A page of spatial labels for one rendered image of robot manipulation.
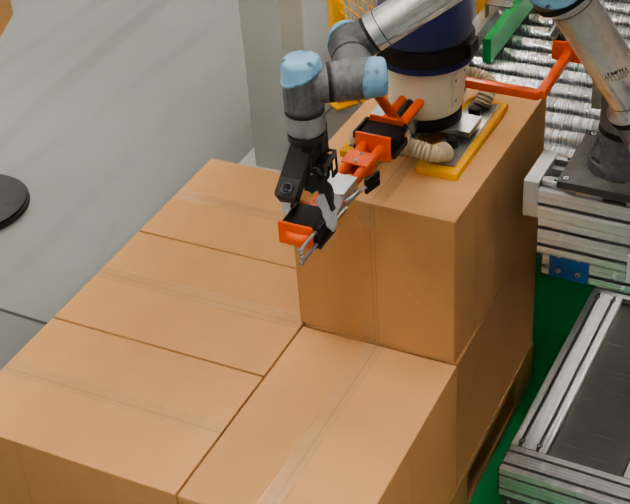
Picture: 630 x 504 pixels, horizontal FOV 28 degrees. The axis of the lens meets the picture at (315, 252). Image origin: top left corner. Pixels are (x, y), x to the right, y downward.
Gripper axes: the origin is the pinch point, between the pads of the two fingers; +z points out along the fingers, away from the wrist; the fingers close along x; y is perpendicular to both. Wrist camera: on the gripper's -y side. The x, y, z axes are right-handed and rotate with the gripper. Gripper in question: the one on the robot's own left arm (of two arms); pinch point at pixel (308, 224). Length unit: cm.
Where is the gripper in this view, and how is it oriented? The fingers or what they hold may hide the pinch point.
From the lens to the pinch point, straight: 244.7
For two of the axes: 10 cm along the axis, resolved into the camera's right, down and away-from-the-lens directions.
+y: 4.5, -5.5, 7.0
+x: -8.9, -2.1, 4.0
